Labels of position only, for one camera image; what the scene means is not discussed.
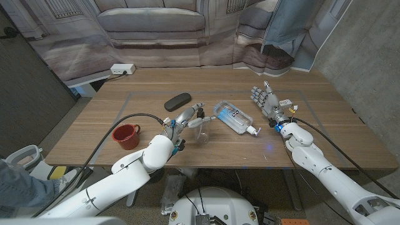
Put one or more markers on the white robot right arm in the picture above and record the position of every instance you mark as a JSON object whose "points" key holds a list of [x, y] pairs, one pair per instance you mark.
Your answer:
{"points": [[331, 178]]}

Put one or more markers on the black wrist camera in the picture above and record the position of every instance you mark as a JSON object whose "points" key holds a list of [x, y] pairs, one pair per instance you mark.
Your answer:
{"points": [[179, 146], [275, 124]]}

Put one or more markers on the grey sneaker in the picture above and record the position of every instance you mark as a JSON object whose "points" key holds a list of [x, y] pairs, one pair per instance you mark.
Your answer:
{"points": [[70, 178]]}

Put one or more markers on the yellow floor object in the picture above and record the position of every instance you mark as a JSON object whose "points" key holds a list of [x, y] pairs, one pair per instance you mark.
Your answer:
{"points": [[56, 172]]}

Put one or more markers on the black wall fixture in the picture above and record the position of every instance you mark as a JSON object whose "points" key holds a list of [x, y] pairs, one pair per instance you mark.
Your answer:
{"points": [[9, 32]]}

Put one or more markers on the white side table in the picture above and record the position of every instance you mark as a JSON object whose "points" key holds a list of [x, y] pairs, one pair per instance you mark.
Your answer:
{"points": [[84, 89]]}

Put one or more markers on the printed sofa backdrop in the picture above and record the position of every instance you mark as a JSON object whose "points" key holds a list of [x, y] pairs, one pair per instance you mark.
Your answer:
{"points": [[156, 47]]}

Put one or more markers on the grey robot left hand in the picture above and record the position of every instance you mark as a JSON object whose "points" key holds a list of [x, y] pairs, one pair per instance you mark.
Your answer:
{"points": [[181, 120]]}

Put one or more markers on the black glasses case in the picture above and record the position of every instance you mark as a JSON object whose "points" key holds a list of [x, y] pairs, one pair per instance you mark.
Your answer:
{"points": [[177, 102]]}

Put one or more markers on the white table leg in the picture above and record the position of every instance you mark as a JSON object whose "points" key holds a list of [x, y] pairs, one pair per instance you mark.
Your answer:
{"points": [[293, 190], [132, 198]]}

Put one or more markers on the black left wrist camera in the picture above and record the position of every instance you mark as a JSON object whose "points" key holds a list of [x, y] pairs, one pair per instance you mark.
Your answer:
{"points": [[179, 146]]}

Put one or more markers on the white power strip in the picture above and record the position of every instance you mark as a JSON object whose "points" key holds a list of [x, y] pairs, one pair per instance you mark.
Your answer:
{"points": [[122, 68]]}

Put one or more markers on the clear plastic bag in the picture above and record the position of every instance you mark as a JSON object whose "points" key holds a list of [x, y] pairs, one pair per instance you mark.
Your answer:
{"points": [[172, 193]]}

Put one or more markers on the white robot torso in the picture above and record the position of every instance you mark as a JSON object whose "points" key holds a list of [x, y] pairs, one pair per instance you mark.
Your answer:
{"points": [[212, 206]]}

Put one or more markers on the clear hand sanitizer bottle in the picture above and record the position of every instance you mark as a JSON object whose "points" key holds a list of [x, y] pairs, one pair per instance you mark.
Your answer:
{"points": [[232, 117]]}

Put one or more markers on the clear dispenser bottle black pump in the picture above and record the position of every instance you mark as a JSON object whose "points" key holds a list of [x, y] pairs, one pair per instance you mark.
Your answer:
{"points": [[202, 136]]}

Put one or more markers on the orange block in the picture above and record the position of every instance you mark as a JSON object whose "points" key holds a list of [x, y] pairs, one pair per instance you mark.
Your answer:
{"points": [[293, 222]]}

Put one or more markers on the red mug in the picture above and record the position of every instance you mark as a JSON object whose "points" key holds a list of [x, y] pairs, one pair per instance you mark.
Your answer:
{"points": [[125, 137]]}

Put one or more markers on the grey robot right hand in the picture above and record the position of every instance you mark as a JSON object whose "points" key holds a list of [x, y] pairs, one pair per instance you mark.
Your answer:
{"points": [[271, 102]]}

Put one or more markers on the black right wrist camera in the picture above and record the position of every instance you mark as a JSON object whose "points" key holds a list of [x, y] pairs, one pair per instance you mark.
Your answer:
{"points": [[275, 124]]}

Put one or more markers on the person's leg in jeans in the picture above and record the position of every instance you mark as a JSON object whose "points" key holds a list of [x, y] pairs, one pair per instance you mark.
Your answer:
{"points": [[18, 190]]}

